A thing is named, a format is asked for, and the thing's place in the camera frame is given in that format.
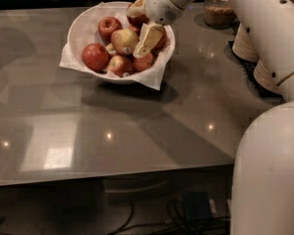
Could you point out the black power adapter box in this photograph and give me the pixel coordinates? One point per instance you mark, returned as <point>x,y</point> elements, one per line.
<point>196,206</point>

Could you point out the yellow green apple centre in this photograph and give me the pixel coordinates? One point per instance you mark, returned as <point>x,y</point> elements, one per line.
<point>124,41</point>

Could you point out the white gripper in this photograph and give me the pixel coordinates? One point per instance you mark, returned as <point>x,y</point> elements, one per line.
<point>159,4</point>

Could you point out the black rubber mat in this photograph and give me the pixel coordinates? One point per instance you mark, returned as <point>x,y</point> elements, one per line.
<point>249,69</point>

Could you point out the back paper plate stack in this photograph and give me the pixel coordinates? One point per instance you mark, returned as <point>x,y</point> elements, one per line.
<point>243,47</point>

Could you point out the red apple top back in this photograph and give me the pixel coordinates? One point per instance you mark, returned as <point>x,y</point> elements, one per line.
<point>138,21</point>

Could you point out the white bowl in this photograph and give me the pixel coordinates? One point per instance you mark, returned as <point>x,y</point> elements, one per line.
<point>85,26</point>

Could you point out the red yellow apple front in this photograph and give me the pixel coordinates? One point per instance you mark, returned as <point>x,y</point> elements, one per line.
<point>120,66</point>

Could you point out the red apple back left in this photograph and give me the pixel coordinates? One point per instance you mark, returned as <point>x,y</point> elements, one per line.
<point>107,26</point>

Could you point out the paper plate stack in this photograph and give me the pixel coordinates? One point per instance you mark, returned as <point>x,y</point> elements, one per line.
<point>243,47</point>
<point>263,78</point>

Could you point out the glass jar with granola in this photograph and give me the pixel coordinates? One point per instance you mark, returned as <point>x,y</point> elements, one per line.
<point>218,13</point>

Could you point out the white paper liner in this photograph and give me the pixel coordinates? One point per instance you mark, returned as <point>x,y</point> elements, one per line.
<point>152,77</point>

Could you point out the red apple front left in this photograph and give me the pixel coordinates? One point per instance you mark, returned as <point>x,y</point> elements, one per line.
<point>95,56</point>

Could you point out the front paper plate stack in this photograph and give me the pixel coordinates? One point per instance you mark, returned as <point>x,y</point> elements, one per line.
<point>263,78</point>

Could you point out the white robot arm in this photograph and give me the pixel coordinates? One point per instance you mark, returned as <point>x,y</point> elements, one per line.
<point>262,196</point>

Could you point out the small pale apple centre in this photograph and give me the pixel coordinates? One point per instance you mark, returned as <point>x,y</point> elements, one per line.
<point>111,50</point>

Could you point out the red apple front right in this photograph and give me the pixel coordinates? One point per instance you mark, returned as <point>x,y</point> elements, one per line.
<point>144,63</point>

